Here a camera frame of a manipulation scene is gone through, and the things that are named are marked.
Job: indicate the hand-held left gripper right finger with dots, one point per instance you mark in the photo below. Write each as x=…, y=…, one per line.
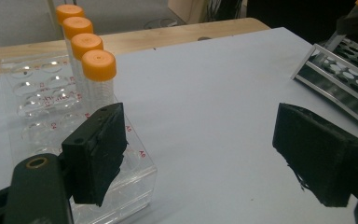
x=320, y=155

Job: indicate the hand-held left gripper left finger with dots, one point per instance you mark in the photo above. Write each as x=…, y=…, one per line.
x=96, y=155

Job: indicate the clear acrylic tube rack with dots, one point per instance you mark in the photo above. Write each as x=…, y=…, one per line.
x=43, y=137

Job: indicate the metal test tube rack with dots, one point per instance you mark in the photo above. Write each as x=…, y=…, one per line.
x=332, y=90

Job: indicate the white board sheet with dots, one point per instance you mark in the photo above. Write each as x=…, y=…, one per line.
x=205, y=124

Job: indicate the wooden table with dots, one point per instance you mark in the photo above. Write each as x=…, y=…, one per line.
x=155, y=37

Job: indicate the beige wooden furniture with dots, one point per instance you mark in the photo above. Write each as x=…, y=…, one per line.
x=188, y=11

